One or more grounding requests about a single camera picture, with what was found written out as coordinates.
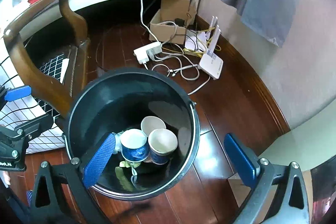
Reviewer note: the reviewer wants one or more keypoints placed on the white power strip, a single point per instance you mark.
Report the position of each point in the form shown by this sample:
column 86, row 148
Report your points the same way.
column 147, row 50

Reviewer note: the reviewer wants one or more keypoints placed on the brown cardboard box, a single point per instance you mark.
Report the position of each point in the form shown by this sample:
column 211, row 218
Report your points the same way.
column 173, row 7

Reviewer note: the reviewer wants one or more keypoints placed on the red paper cup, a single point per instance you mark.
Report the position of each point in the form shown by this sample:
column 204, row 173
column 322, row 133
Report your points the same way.
column 162, row 141

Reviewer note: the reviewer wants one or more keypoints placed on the black appliance with knobs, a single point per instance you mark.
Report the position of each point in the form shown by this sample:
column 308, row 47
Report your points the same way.
column 323, row 192

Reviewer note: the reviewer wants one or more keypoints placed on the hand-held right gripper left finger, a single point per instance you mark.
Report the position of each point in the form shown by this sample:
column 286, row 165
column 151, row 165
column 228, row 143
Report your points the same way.
column 99, row 158

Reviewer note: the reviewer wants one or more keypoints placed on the black plastic bucket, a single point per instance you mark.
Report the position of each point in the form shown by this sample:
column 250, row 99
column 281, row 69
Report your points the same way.
column 118, row 98

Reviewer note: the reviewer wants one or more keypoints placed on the brown wooden chair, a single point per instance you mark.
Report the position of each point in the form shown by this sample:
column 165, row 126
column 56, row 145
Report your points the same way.
column 34, row 69

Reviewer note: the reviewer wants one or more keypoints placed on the white router with antennas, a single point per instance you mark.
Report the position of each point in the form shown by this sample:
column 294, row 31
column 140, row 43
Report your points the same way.
column 211, row 62

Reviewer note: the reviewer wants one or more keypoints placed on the blue striped cloth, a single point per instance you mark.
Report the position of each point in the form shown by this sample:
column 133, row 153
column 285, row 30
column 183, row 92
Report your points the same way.
column 30, row 196

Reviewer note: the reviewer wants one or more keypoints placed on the white checked tablecloth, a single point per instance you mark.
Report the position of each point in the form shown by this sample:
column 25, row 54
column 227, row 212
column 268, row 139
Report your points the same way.
column 44, row 145

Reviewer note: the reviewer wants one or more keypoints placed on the white paper sheets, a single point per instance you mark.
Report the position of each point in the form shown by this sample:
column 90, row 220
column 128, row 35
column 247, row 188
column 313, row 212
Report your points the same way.
column 194, row 41

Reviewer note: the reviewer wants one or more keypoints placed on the black power adapter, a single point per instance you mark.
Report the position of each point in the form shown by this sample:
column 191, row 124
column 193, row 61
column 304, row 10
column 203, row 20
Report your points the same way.
column 179, row 22

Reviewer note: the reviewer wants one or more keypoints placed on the blue paper cup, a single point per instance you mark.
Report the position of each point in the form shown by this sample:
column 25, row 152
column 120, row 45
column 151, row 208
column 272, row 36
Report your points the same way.
column 135, row 151

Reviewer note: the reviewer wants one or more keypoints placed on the white paper cup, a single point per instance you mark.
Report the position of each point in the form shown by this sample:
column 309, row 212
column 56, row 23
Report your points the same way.
column 152, row 124

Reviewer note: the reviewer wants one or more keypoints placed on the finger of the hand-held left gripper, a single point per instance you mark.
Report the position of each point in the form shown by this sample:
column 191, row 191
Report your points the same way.
column 39, row 123
column 18, row 92

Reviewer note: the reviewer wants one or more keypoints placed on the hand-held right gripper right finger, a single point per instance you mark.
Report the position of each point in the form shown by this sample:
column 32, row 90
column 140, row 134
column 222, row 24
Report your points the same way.
column 240, row 158

